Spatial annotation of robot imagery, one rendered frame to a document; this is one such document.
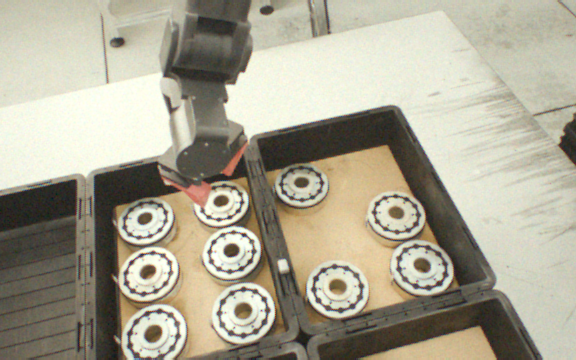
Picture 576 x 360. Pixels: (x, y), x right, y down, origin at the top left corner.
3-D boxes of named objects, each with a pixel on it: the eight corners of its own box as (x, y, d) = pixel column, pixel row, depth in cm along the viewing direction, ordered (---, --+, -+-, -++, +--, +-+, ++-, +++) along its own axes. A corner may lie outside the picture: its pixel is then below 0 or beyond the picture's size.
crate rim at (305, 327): (248, 143, 96) (246, 135, 94) (396, 111, 99) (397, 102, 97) (303, 344, 72) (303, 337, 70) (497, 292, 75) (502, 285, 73)
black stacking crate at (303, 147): (254, 175, 103) (248, 138, 95) (390, 144, 106) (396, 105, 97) (305, 364, 79) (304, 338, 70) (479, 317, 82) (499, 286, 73)
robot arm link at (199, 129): (249, 24, 53) (168, 10, 50) (276, 96, 47) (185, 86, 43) (219, 108, 62) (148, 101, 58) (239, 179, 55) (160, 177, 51)
